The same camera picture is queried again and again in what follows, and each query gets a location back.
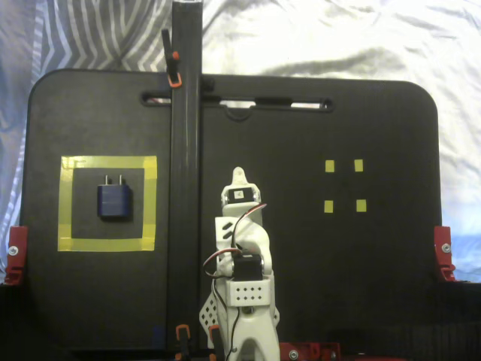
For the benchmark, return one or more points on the black corrugated backdrop sheet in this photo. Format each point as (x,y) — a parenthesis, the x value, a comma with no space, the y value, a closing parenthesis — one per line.
(451,319)

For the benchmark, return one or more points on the orange black spring clamp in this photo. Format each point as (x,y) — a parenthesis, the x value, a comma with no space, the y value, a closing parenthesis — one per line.
(214,332)
(171,67)
(183,332)

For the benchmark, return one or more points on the white crumpled bedsheet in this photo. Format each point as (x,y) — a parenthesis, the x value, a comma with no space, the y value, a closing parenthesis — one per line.
(338,37)

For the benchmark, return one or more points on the black flat beam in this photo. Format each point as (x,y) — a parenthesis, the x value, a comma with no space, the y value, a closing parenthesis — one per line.
(180,233)

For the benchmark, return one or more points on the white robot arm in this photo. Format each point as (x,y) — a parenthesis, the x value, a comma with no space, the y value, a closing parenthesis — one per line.
(255,331)

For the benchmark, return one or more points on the blue white charger block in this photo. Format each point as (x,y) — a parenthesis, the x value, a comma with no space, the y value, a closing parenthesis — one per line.
(114,203)

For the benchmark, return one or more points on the red post foot bracket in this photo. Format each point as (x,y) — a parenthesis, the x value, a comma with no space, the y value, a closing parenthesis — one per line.
(302,347)

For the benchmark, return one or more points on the grey striped blanket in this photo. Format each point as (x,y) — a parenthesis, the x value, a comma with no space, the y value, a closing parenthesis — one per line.
(94,34)

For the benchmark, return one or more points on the red corner bracket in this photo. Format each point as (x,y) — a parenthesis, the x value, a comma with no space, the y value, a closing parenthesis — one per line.
(17,240)
(442,237)

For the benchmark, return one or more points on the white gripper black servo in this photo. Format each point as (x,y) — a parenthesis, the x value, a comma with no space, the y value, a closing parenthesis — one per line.
(240,195)

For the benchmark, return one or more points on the small yellow tape marker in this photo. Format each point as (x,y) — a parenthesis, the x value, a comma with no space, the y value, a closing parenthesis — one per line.
(361,205)
(328,206)
(359,165)
(330,165)

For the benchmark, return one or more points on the yellow tape square outline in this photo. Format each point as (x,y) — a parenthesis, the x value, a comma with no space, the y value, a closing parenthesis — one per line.
(107,161)

